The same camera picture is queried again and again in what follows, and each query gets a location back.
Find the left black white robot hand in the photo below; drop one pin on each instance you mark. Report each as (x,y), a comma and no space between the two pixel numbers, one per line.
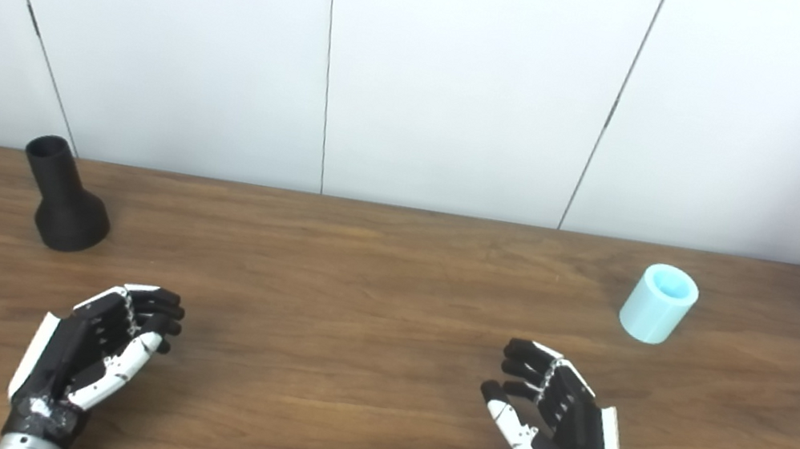
(65,355)

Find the black funnel-shaped nozzle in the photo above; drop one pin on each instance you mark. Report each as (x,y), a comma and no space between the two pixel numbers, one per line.
(67,211)

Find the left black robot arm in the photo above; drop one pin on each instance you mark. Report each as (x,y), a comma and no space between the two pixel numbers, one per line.
(30,446)

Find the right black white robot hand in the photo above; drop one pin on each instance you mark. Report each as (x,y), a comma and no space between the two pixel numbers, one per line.
(579,441)

